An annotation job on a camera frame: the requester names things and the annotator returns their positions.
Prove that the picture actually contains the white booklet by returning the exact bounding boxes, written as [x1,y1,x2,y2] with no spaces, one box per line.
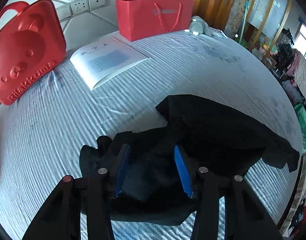
[70,37,148,90]

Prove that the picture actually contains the striped light blue bedsheet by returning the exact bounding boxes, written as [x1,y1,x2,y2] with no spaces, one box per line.
[0,31,302,239]

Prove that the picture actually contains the grey plush toy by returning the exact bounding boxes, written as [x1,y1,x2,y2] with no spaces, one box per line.
[185,16,228,39]

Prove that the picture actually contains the white wall socket panel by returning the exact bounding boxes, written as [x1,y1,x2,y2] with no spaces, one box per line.
[56,0,109,22]

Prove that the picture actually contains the red bear hard case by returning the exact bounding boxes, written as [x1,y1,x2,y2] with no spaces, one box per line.
[0,0,66,105]

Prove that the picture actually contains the black t-shirt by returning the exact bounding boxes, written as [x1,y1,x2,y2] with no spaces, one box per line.
[79,95,300,225]

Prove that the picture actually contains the red paper gift bag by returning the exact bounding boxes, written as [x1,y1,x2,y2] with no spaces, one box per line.
[116,0,194,42]

